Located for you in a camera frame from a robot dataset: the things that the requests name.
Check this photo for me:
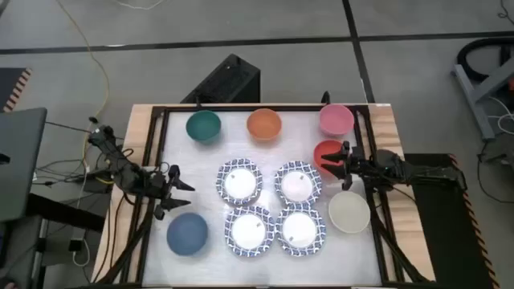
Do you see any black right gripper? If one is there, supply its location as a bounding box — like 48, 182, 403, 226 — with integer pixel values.
320, 140, 366, 192

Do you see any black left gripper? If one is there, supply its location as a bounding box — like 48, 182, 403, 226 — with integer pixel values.
150, 164, 197, 221

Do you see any red plastic bowl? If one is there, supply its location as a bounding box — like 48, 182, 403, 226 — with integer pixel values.
312, 139, 346, 177

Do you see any blue plastic bowl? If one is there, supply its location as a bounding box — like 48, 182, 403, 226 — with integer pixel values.
166, 212, 210, 257

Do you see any blue patterned paper bowl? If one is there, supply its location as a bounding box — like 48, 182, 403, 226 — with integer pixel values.
223, 205, 276, 258
274, 160, 323, 208
215, 157, 264, 206
275, 202, 327, 257

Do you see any pink plastic bowl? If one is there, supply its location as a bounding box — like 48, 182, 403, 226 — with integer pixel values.
319, 104, 356, 137

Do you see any teal plastic bowl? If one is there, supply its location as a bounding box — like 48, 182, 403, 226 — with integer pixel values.
185, 109, 222, 145

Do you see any orange plastic bowl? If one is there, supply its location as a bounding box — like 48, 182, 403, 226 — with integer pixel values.
246, 108, 283, 142

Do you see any translucent white plastic bowl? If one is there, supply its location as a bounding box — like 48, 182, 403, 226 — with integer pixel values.
328, 190, 371, 234

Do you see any black desk bar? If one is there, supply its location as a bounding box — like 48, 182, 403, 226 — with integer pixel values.
26, 193, 106, 233

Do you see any large hazard striped black mat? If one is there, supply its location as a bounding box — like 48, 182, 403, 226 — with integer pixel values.
403, 153, 501, 289

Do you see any black perforated tower case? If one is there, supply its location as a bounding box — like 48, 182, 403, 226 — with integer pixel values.
180, 53, 261, 104

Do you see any grey metal stand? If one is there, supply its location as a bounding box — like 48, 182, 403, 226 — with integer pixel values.
451, 55, 514, 141

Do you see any grey laptop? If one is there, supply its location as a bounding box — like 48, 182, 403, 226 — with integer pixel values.
0, 107, 48, 224

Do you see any small hazard striped floor mat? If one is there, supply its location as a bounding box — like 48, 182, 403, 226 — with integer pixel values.
0, 67, 33, 113

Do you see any black aluminium table frame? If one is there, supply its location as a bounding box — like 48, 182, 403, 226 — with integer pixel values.
96, 103, 433, 288

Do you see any thin black cable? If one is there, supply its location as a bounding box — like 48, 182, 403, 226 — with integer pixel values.
44, 121, 125, 140

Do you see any yellow cable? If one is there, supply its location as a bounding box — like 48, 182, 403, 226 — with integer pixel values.
55, 0, 116, 186

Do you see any black hose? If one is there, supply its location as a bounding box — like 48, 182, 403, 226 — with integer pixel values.
456, 37, 514, 83

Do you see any white cable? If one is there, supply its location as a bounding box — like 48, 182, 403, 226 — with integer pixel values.
112, 0, 165, 11
487, 96, 514, 136

